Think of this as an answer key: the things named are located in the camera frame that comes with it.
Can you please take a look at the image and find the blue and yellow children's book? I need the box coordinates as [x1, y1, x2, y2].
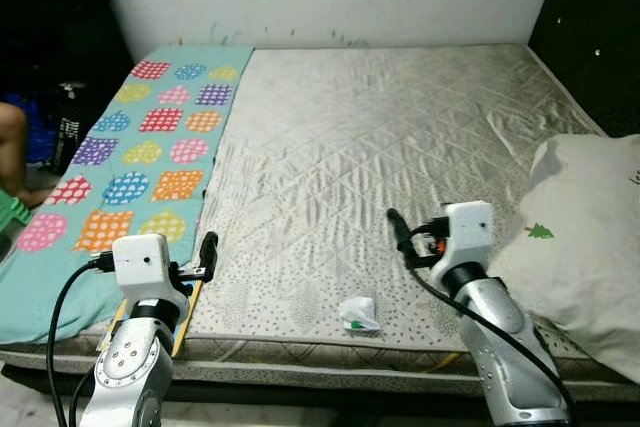
[100, 280, 206, 358]

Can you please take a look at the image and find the white pillow with tree print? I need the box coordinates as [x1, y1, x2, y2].
[505, 134, 640, 383]

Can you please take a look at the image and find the grey quilted mattress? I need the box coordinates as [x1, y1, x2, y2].
[0, 44, 640, 388]

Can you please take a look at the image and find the teal blanket with colourful patches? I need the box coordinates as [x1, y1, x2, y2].
[0, 44, 255, 346]

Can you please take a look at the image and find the black bag with white print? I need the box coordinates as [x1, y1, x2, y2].
[55, 82, 101, 173]

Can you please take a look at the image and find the green plastic stool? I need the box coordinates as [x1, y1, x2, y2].
[0, 192, 31, 238]

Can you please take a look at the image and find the blue plastic container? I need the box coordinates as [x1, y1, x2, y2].
[25, 97, 58, 163]

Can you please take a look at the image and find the seated person in grey shorts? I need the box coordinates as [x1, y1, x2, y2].
[0, 102, 51, 208]

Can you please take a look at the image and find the black tufted headboard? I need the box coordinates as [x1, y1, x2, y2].
[527, 0, 640, 138]

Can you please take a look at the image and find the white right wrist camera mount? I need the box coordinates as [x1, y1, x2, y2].
[440, 201, 496, 273]

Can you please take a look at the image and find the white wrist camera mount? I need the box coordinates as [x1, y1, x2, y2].
[440, 201, 496, 273]
[112, 234, 191, 310]

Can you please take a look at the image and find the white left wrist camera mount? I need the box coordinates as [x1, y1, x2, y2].
[112, 234, 191, 310]

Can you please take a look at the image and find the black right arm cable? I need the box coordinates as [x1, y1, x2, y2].
[398, 232, 578, 420]

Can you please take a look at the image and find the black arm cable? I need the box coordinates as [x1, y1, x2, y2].
[398, 232, 578, 420]
[47, 255, 117, 427]

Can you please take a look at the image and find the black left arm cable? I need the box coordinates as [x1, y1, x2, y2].
[47, 255, 117, 427]

